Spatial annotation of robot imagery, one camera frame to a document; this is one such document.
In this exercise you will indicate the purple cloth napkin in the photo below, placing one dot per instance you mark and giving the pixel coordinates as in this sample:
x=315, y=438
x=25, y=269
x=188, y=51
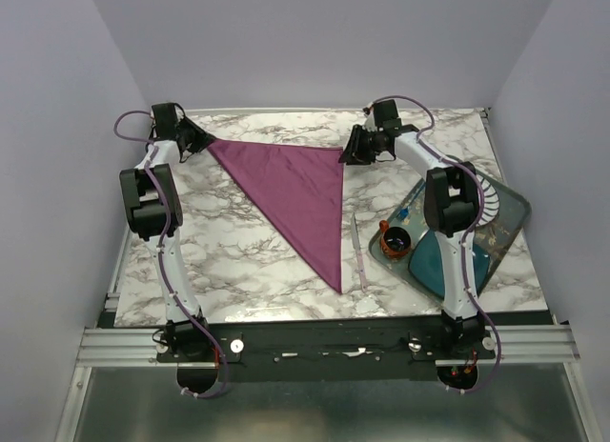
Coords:
x=299, y=190

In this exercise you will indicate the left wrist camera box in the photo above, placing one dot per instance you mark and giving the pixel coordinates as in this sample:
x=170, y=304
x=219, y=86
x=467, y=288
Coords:
x=165, y=119

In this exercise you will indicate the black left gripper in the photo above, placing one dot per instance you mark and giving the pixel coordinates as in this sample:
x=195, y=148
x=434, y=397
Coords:
x=201, y=137

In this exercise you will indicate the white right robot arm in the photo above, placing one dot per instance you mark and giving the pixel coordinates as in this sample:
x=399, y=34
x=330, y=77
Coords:
x=453, y=203

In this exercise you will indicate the orange patterned mug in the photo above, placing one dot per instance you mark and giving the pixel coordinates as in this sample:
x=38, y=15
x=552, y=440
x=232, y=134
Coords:
x=395, y=242

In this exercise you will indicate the aluminium frame rail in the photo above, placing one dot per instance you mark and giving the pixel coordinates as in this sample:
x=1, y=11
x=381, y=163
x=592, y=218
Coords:
x=116, y=348

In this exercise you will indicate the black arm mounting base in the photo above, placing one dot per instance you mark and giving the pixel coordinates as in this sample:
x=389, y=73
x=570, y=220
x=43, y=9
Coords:
x=410, y=347

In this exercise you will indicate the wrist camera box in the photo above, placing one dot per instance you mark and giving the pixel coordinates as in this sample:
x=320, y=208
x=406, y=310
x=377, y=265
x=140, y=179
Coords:
x=165, y=119
x=385, y=114

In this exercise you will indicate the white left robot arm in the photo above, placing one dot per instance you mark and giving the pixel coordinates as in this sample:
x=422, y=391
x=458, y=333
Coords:
x=154, y=214

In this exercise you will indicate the blue plastic fork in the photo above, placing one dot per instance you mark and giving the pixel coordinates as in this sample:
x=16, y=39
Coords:
x=405, y=209

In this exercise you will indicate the green floral serving tray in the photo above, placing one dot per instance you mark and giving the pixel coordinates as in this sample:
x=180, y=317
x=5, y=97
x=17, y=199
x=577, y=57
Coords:
x=496, y=238

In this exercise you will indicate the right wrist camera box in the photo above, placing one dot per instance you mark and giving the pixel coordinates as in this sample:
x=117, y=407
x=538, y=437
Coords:
x=385, y=114

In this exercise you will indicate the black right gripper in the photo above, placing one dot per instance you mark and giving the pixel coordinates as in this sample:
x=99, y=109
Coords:
x=353, y=154

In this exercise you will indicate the white blue striped plate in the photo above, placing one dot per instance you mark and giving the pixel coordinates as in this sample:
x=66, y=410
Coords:
x=491, y=202

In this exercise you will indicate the teal square plate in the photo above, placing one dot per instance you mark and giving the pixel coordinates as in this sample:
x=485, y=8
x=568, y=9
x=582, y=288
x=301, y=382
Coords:
x=426, y=267

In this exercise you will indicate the pink handled steel knife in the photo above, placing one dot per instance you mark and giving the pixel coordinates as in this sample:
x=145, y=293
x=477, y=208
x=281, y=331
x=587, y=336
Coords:
x=358, y=252

